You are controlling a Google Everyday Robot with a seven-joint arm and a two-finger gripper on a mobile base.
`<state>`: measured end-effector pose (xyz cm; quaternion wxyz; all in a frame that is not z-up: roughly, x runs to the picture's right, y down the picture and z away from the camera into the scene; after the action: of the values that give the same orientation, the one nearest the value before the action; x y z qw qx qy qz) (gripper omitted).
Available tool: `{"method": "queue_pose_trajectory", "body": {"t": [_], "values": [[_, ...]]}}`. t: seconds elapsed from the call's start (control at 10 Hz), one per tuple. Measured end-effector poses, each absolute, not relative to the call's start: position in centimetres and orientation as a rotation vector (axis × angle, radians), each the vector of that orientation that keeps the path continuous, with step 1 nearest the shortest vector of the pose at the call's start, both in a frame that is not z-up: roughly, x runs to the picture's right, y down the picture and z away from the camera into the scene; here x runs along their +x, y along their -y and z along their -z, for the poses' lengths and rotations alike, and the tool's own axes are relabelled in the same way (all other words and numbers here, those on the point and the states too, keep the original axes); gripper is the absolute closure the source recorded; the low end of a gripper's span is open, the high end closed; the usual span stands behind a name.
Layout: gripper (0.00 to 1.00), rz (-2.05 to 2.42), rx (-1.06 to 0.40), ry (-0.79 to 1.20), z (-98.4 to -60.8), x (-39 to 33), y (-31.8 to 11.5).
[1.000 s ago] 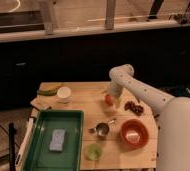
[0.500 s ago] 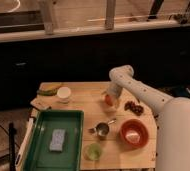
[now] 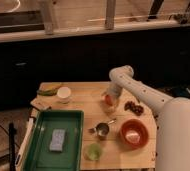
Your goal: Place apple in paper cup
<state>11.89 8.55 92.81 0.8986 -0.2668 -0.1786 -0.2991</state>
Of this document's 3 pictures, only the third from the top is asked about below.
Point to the small green cup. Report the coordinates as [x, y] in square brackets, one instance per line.
[93, 152]

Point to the dark grapes bunch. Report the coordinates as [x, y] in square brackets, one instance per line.
[136, 109]

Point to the red bowl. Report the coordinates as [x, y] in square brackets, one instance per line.
[134, 125]

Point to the black stand pole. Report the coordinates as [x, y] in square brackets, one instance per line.
[12, 157]

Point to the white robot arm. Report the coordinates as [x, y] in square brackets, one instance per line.
[173, 118]

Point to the orange apple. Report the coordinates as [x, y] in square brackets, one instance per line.
[108, 100]

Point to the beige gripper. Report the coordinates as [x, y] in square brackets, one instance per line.
[107, 108]

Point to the metal measuring cup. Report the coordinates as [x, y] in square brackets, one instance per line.
[102, 129]

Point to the green plastic tray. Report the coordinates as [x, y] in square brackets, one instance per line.
[39, 157]

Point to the white paper cup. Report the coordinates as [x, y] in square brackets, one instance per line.
[64, 94]

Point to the blue sponge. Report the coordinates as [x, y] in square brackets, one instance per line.
[57, 141]

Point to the green cucumber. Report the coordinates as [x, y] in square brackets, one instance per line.
[47, 92]

